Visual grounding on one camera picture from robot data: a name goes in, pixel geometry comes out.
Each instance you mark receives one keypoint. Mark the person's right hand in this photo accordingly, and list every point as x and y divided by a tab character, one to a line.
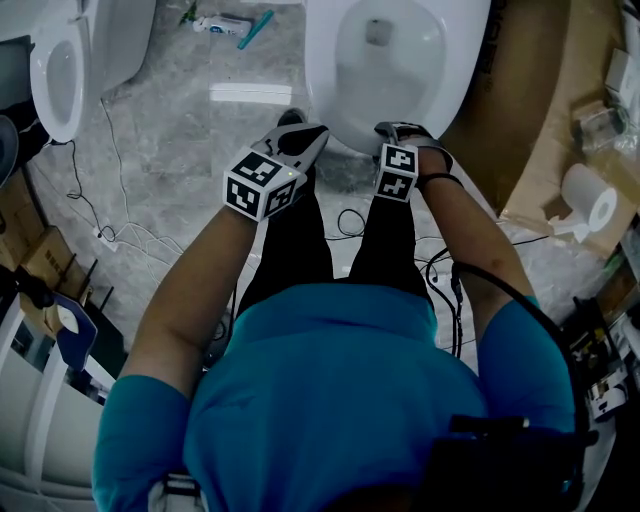
435	160

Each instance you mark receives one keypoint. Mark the person's teal shirt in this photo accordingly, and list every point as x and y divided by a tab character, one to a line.
325	400

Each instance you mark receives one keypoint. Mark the person's right forearm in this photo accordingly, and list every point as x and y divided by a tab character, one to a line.
475	240

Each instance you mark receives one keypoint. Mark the dark grey oval device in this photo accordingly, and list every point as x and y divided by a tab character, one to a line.
5	150

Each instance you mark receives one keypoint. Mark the person's left black shoe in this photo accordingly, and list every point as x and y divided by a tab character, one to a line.
292	117

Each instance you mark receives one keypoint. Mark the black wrist band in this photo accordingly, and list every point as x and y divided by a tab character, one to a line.
440	176

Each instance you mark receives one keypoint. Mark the small printed cardboard box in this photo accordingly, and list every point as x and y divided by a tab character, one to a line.
52	260

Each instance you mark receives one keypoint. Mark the teal toothbrush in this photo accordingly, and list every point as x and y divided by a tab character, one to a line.
255	30

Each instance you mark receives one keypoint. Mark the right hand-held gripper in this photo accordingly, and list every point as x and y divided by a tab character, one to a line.
397	170

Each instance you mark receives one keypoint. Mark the clear glass jar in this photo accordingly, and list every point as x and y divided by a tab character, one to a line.
595	125

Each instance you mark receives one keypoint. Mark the white power strip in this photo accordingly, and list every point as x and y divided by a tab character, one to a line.
105	239

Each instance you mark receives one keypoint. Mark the person's left forearm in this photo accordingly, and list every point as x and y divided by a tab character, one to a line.
200	280

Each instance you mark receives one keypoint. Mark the white toilet with tank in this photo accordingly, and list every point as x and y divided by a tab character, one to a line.
115	40

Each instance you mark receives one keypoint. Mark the black rack with devices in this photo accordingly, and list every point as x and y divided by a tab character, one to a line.
600	350

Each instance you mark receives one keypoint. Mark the black bag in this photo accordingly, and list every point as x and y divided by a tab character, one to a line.
30	287

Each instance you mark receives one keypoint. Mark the small green sprig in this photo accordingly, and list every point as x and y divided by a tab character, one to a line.
189	12

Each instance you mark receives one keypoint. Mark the black waist pack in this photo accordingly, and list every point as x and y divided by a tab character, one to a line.
500	470

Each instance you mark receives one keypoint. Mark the small white rectangular box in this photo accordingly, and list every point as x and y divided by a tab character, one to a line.
622	75

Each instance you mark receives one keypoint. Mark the white shelf frame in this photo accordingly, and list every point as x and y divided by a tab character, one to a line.
50	425

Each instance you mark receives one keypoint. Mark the large cardboard box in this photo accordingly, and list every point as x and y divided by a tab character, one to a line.
525	100

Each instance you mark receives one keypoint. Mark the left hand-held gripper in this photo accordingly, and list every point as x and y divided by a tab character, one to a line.
250	190

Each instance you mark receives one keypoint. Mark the white toilet paper roll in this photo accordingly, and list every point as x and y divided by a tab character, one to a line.
585	200

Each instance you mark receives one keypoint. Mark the person's black trousers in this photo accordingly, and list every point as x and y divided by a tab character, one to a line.
295	250

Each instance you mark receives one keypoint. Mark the black metal rods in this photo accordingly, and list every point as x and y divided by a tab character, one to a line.
90	275

